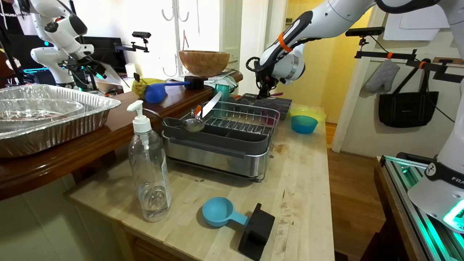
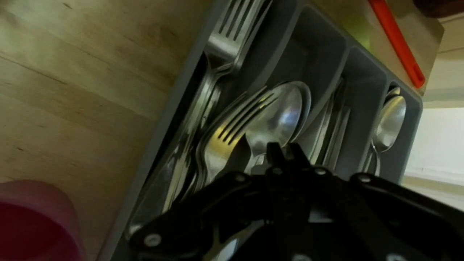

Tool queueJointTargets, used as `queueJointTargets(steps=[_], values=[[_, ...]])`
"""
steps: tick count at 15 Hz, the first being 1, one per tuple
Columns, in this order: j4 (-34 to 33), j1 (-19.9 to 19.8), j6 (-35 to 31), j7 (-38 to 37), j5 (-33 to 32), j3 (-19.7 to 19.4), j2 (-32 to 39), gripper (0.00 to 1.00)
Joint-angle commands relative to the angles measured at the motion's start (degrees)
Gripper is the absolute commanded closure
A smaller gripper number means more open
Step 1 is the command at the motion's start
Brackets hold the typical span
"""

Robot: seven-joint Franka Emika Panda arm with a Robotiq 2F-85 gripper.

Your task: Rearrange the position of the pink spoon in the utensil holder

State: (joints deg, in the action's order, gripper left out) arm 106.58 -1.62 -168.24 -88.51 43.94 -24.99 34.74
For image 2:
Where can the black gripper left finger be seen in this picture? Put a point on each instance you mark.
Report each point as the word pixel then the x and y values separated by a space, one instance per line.
pixel 227 213

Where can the large silver spoon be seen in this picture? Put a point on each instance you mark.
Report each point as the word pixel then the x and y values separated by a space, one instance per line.
pixel 285 117

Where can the small silver teaspoon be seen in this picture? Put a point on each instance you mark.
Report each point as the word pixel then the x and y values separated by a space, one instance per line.
pixel 392 121
pixel 372 162

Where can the silver fork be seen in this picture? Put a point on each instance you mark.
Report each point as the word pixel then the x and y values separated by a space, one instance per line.
pixel 227 140
pixel 233 39

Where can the pink plastic cup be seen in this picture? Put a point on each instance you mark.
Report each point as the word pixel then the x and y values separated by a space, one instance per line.
pixel 34 223

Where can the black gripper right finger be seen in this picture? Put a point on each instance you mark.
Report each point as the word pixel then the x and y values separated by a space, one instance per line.
pixel 349 218

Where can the orange red strip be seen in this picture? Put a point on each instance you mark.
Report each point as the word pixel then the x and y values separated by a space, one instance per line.
pixel 398 44

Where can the grey cutlery tray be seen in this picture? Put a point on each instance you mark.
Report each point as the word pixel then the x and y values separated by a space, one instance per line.
pixel 320 44

